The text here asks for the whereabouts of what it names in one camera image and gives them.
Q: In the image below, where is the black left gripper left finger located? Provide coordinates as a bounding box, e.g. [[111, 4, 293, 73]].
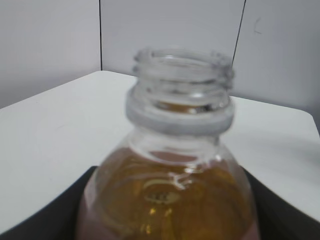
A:
[[0, 165, 98, 240]]

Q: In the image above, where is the peach oolong tea bottle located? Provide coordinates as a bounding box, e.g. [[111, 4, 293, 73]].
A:
[[75, 48, 260, 240]]

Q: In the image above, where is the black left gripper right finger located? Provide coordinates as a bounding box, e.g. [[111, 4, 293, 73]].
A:
[[244, 170, 320, 240]]

